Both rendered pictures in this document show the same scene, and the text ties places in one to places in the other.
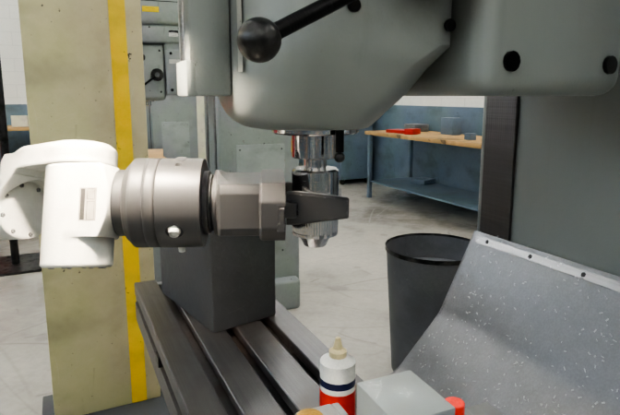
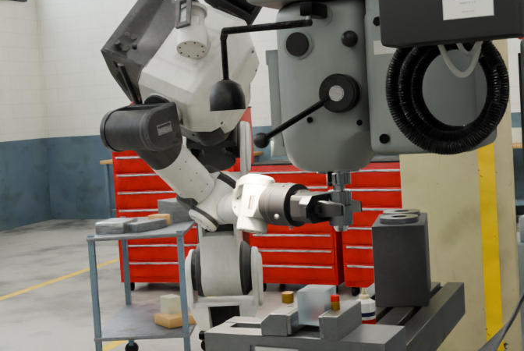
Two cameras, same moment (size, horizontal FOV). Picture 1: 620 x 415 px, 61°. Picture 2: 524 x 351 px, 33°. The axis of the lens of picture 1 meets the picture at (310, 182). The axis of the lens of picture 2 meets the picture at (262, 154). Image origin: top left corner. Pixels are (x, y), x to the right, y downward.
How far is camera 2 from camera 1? 1.41 m
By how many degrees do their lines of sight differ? 49
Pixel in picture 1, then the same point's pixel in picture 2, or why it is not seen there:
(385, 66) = (331, 143)
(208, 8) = (278, 119)
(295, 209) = (318, 209)
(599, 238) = not seen: outside the picture
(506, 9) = (379, 114)
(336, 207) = (336, 210)
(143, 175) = (268, 190)
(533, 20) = not seen: hidden behind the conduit
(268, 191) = (303, 199)
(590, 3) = (437, 104)
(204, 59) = (277, 140)
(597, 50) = not seen: hidden behind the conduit
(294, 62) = (292, 143)
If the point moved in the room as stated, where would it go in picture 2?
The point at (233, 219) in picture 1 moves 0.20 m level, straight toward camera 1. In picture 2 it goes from (295, 211) to (227, 226)
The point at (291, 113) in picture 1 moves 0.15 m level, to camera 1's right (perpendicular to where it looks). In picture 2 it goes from (300, 164) to (359, 164)
